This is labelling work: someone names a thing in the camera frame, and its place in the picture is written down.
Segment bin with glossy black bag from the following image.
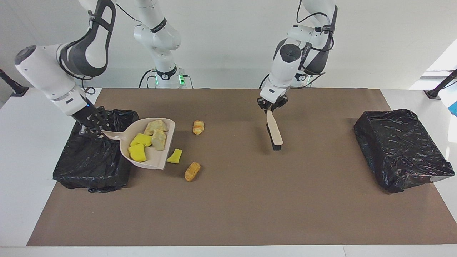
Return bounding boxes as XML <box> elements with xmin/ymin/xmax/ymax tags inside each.
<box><xmin>353</xmin><ymin>109</ymin><xmax>456</xmax><ymax>194</ymax></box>
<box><xmin>52</xmin><ymin>106</ymin><xmax>141</xmax><ymax>193</ymax></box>

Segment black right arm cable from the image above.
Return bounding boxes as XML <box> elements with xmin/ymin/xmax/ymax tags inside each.
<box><xmin>80</xmin><ymin>3</ymin><xmax>143</xmax><ymax>96</ymax></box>

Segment brown oblong bread roll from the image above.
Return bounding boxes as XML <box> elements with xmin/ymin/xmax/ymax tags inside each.
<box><xmin>184</xmin><ymin>162</ymin><xmax>201</xmax><ymax>182</ymax></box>

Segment black base cable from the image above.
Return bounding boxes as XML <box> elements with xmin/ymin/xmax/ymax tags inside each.
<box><xmin>139</xmin><ymin>70</ymin><xmax>157</xmax><ymax>89</ymax></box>

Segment beige hand brush black bristles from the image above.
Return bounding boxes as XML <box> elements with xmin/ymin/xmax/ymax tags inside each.
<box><xmin>266</xmin><ymin>110</ymin><xmax>283</xmax><ymax>150</ymax></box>

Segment notched yellow sponge piece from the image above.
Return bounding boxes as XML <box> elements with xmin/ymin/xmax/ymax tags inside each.
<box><xmin>133</xmin><ymin>133</ymin><xmax>152</xmax><ymax>147</ymax></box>

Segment pale green sponge piece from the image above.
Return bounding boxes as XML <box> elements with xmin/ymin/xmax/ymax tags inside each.
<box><xmin>144</xmin><ymin>120</ymin><xmax>168</xmax><ymax>135</ymax></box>

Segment small yellow sponge piece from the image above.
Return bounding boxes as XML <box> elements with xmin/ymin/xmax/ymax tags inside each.
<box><xmin>166</xmin><ymin>149</ymin><xmax>182</xmax><ymax>164</ymax></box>

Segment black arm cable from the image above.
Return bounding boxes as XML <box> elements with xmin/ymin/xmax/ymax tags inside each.
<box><xmin>80</xmin><ymin>3</ymin><xmax>143</xmax><ymax>96</ymax></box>
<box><xmin>296</xmin><ymin>0</ymin><xmax>338</xmax><ymax>77</ymax></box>

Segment brown table mat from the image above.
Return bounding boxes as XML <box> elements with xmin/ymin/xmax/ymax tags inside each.
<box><xmin>27</xmin><ymin>88</ymin><xmax>457</xmax><ymax>247</ymax></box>

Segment black camera stand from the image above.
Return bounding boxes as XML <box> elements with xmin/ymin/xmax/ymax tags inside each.
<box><xmin>0</xmin><ymin>69</ymin><xmax>29</xmax><ymax>97</ymax></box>
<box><xmin>424</xmin><ymin>69</ymin><xmax>457</xmax><ymax>100</ymax></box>

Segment beige plastic dustpan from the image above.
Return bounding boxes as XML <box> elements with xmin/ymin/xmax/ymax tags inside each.
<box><xmin>102</xmin><ymin>118</ymin><xmax>176</xmax><ymax>170</ymax></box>

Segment striped orange bread chunk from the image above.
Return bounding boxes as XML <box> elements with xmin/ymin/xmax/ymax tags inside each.
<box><xmin>151</xmin><ymin>130</ymin><xmax>167</xmax><ymax>151</ymax></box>

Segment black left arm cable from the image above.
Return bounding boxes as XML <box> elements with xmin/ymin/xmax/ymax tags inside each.
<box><xmin>296</xmin><ymin>0</ymin><xmax>338</xmax><ymax>77</ymax></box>

